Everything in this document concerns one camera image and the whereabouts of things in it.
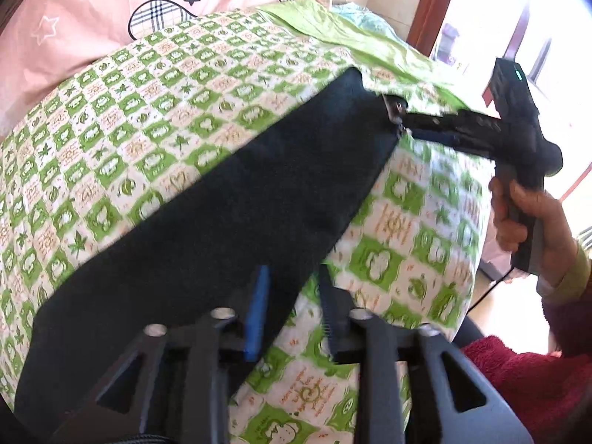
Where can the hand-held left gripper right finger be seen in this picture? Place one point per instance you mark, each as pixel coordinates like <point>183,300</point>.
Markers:
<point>327,307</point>

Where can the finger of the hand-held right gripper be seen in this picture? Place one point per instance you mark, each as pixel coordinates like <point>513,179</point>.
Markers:
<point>455,141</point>
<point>444,120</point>

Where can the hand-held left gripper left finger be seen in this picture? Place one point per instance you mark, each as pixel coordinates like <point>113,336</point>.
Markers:
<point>256,319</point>

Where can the black pants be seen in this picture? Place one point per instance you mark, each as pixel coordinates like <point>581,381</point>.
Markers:
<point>222,199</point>

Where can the person's right forearm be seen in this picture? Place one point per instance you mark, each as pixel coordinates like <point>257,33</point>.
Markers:
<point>573,305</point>

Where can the person's right hand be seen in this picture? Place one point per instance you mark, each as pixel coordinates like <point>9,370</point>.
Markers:
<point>557,236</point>

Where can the plain green cloth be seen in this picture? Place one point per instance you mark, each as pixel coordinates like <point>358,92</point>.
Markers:
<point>351,41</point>

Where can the light blue cloth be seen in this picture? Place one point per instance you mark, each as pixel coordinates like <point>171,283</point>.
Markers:
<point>363,16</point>

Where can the person's red fleece clothing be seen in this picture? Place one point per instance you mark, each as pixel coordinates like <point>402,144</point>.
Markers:
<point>532,388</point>

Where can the green checked bed sheet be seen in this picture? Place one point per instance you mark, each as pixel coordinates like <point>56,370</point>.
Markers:
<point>138,115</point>

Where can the pink star print bedding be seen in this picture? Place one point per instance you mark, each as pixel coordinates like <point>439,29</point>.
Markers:
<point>78,14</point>

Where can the brown wooden door frame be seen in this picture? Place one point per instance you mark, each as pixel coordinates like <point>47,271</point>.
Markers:
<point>432,0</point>

